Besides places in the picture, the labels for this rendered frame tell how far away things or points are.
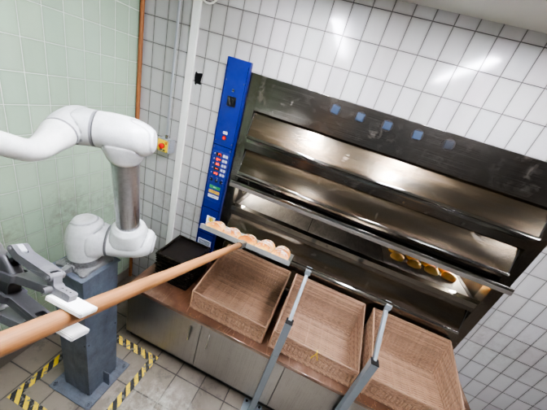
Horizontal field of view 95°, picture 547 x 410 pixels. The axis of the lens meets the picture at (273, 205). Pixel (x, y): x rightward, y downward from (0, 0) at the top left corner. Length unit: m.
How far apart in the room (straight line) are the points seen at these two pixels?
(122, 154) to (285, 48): 1.10
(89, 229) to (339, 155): 1.40
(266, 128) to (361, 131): 0.59
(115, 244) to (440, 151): 1.77
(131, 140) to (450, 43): 1.53
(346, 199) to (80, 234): 1.47
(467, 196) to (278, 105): 1.24
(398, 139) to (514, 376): 1.83
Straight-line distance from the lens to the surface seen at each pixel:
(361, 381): 1.73
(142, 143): 1.05
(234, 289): 2.10
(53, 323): 0.51
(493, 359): 2.53
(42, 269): 0.55
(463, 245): 1.94
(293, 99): 1.68
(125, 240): 1.39
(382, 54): 1.66
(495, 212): 1.90
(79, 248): 1.50
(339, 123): 1.64
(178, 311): 1.94
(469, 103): 1.73
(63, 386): 2.42
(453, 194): 1.80
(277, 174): 1.75
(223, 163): 1.85
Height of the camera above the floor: 2.06
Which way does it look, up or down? 24 degrees down
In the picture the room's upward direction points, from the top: 17 degrees clockwise
